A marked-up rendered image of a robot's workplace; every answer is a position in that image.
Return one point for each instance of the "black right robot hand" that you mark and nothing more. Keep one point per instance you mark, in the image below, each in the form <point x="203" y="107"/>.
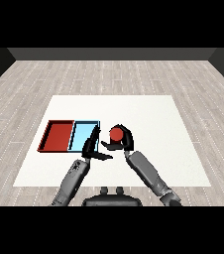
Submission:
<point x="126" y="140"/>

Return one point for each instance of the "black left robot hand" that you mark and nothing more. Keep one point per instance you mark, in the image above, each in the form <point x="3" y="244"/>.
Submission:
<point x="92" y="148"/>

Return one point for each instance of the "light blue shallow open box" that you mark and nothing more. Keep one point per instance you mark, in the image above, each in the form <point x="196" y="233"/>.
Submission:
<point x="81" y="135"/>

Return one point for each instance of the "red shallow open box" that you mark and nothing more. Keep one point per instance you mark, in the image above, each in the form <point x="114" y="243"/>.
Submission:
<point x="56" y="136"/>

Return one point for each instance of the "dark grey robot body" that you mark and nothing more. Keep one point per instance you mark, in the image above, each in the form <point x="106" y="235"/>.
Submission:
<point x="112" y="199"/>

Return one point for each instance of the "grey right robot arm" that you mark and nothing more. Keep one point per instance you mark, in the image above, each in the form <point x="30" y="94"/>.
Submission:
<point x="149" y="175"/>

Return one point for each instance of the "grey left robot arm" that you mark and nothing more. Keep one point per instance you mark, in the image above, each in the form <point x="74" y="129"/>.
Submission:
<point x="72" y="179"/>

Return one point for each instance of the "red can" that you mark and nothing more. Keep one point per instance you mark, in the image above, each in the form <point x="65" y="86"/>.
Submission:
<point x="116" y="134"/>

